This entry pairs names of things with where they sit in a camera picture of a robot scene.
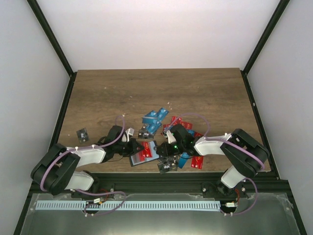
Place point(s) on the lone black VIP card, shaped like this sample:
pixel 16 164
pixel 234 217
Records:
pixel 82 135

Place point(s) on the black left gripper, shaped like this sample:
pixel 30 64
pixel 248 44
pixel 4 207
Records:
pixel 133 150

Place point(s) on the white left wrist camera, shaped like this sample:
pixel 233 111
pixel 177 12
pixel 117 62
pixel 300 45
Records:
pixel 127 135

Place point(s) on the light blue slotted cable duct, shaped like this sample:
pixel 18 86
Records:
pixel 132 205

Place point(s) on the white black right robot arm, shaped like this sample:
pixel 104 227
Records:
pixel 246 154

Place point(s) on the black card near blue pile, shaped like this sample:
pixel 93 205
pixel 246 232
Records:
pixel 142 134

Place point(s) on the black leather card holder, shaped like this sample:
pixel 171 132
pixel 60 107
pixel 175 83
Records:
pixel 135 159

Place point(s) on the black left frame post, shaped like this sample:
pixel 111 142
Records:
pixel 35 7

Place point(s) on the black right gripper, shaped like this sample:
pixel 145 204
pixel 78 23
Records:
pixel 167 151

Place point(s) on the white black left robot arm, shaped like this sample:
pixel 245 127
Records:
pixel 56 171

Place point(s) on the black front frame rail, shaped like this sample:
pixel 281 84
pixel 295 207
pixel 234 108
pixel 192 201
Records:
pixel 174 182

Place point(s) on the red vip card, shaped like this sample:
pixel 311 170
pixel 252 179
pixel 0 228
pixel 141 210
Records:
pixel 197 162
pixel 146 154

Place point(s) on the black aluminium frame post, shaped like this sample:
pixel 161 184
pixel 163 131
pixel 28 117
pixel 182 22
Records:
pixel 278 12

